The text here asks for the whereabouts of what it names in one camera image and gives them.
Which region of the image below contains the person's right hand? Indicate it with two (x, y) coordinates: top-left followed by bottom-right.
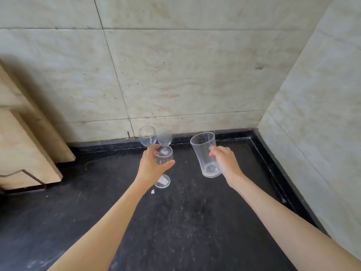
(208, 146), (246, 190)

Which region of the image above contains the person's left forearm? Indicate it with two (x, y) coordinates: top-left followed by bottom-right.
(48, 177), (150, 271)

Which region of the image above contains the small wooden cutting board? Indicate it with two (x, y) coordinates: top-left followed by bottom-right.
(0, 108), (64, 191)

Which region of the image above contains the black stone countertop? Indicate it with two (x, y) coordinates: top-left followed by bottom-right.
(0, 129), (331, 271)

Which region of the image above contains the wine glass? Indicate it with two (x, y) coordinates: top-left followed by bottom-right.
(153, 145), (174, 189)
(156, 128), (173, 148)
(138, 125), (158, 148)

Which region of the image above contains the metal wire board rack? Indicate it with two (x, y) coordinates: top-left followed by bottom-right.
(0, 169), (47, 194)

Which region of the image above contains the tall clear tumbler glass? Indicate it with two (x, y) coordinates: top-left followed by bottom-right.
(189, 131), (224, 179)

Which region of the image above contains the person's right forearm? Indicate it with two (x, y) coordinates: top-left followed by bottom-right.
(231, 174), (361, 271)

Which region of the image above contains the person's left hand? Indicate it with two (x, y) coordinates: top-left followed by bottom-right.
(134, 143), (176, 194)

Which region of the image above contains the large wooden cutting board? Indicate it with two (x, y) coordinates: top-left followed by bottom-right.
(0, 59), (76, 164)

